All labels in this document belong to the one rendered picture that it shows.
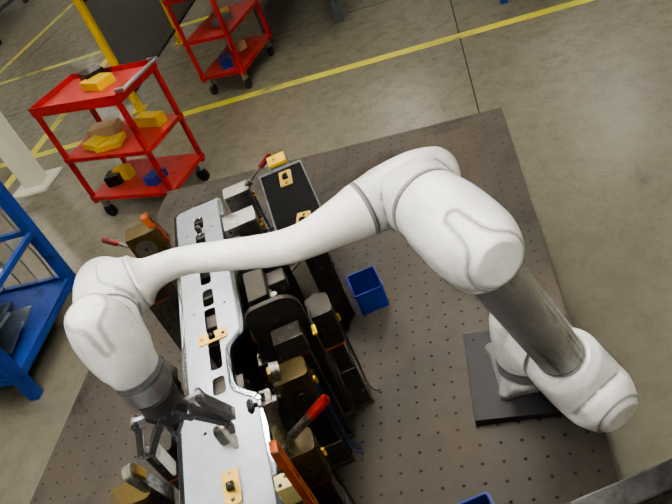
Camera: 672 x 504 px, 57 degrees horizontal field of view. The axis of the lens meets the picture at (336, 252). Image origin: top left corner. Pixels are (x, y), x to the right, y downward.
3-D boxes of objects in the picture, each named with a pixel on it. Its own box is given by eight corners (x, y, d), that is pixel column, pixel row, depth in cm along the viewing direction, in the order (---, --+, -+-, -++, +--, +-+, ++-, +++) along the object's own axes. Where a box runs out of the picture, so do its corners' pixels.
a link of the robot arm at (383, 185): (340, 165, 108) (376, 199, 97) (427, 119, 110) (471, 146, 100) (360, 222, 116) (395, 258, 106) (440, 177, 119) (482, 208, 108)
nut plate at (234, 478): (221, 474, 131) (218, 471, 130) (237, 467, 131) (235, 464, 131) (225, 509, 125) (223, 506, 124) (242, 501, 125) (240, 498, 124)
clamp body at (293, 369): (322, 454, 163) (269, 367, 140) (360, 438, 163) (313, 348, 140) (328, 475, 158) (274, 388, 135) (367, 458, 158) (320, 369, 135)
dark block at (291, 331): (327, 431, 167) (269, 331, 142) (351, 421, 167) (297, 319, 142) (331, 446, 163) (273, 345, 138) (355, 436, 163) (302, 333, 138)
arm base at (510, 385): (546, 322, 170) (545, 308, 166) (574, 386, 153) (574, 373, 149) (481, 336, 172) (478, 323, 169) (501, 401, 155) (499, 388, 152)
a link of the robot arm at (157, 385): (111, 361, 108) (128, 382, 111) (108, 400, 100) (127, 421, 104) (159, 340, 108) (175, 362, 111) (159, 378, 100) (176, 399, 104)
